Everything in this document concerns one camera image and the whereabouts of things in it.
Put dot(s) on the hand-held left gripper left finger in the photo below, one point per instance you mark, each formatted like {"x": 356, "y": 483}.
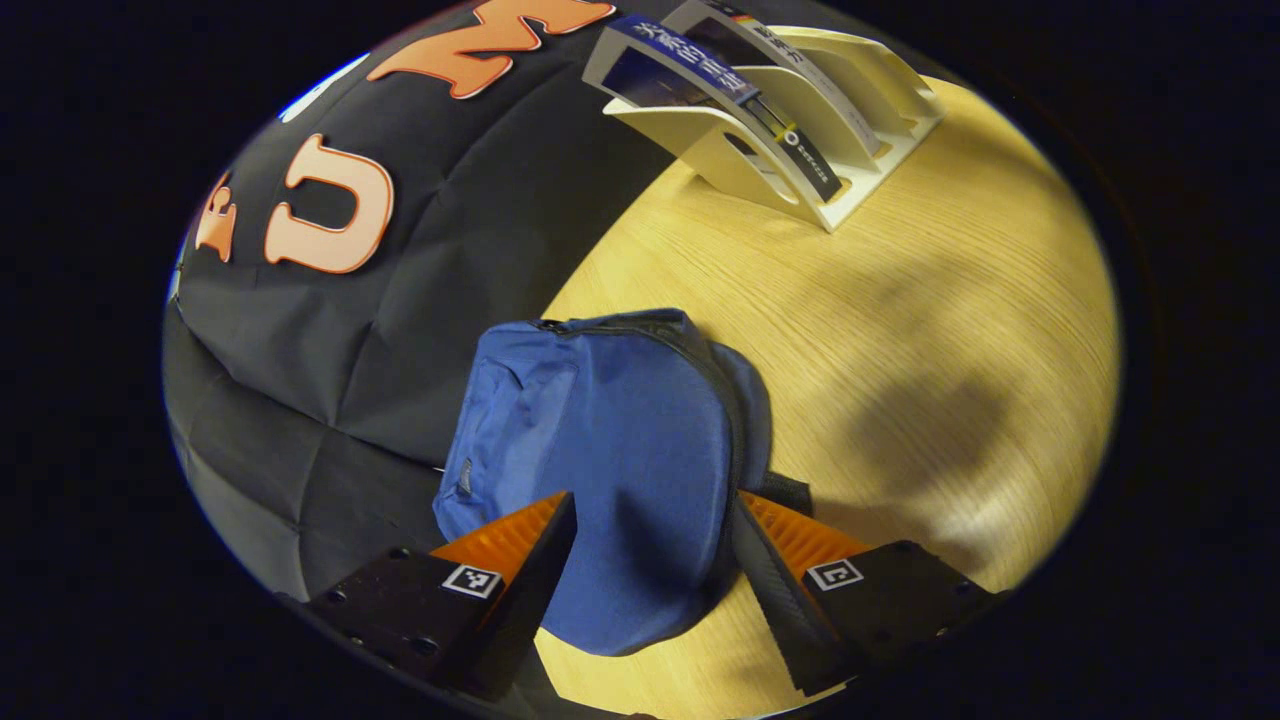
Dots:
{"x": 535, "y": 600}

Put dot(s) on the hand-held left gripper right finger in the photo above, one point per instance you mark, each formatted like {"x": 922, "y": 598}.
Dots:
{"x": 785, "y": 610}

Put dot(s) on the blue schoolbag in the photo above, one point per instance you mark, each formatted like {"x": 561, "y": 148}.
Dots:
{"x": 620, "y": 450}

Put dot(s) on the white bookshelf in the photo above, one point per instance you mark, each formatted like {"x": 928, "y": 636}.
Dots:
{"x": 880, "y": 110}

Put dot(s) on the blue cover book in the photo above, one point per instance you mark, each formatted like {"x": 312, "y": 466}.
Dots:
{"x": 700, "y": 65}

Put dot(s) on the white cover book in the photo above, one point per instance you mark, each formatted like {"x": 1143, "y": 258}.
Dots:
{"x": 780, "y": 50}

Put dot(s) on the black backdrop cloth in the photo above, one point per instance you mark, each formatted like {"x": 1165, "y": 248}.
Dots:
{"x": 450, "y": 280}

